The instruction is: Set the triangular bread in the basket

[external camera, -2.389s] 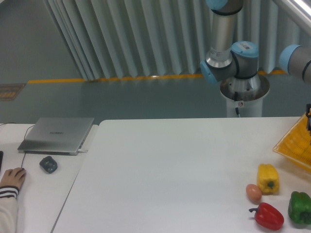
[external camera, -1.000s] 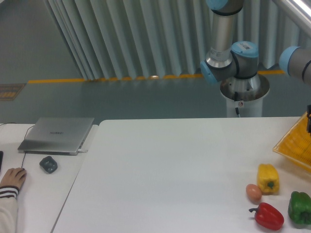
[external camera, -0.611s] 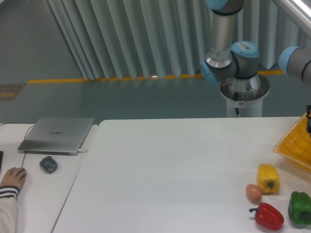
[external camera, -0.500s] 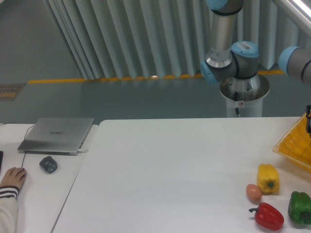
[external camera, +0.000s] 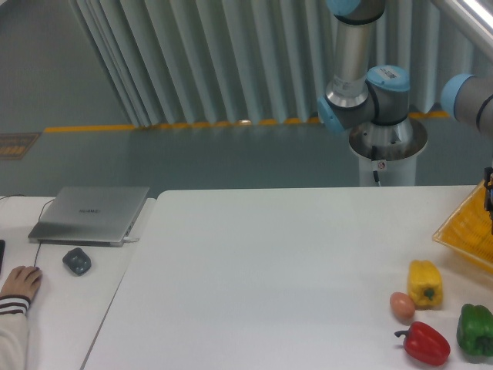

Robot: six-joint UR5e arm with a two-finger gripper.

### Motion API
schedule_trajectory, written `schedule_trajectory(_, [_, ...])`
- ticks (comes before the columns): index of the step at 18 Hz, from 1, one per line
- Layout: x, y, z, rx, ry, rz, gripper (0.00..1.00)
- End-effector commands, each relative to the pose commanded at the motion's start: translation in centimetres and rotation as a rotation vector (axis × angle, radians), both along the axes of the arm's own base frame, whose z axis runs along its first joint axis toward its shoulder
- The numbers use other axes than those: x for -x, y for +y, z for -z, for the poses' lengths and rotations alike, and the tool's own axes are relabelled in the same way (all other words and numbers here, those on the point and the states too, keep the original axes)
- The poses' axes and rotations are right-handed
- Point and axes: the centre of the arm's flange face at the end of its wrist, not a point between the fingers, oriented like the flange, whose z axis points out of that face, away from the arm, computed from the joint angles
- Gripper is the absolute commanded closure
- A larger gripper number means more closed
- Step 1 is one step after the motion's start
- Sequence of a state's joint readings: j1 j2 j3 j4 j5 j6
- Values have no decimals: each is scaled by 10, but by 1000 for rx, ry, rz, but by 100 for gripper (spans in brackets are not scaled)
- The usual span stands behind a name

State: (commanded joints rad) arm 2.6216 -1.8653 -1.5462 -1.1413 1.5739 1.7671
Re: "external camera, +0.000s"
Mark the black power adapter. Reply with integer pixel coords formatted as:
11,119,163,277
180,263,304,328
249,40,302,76
62,247,92,277

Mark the brown egg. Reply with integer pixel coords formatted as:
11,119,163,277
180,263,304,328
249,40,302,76
389,292,415,320

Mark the silver closed laptop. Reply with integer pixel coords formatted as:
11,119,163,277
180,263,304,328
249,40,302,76
28,187,149,247

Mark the black pedestal cable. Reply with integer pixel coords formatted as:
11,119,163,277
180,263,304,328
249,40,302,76
371,145,384,187

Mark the black mouse cable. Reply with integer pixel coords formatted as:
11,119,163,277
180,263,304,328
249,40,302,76
0,195,57,268

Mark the white laptop plug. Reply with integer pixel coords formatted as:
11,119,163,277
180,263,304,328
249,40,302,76
122,237,139,244

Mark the person's hand on mouse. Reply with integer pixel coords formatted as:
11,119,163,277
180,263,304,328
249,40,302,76
1,266,42,301

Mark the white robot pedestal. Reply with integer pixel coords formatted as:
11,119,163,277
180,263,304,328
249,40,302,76
349,118,428,187

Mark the red bell pepper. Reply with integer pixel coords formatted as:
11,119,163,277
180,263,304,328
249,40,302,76
394,321,451,366

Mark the yellow plastic basket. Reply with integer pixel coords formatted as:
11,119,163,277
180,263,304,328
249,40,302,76
432,183,492,274

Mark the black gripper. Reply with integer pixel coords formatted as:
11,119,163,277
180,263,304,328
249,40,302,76
483,166,493,220

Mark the pale green curtain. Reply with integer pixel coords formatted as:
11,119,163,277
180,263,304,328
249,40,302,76
72,1,492,127

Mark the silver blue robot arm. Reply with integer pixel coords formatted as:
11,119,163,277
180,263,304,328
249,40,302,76
317,1,492,185

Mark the cream sleeve forearm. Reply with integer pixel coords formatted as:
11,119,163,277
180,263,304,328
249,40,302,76
1,295,31,369

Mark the green bell pepper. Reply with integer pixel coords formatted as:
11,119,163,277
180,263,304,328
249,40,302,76
456,304,492,357

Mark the yellow bell pepper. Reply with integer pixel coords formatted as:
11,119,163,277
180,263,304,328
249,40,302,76
407,260,443,308

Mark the black keyboard edge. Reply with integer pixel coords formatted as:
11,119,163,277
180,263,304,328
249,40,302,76
0,240,6,274

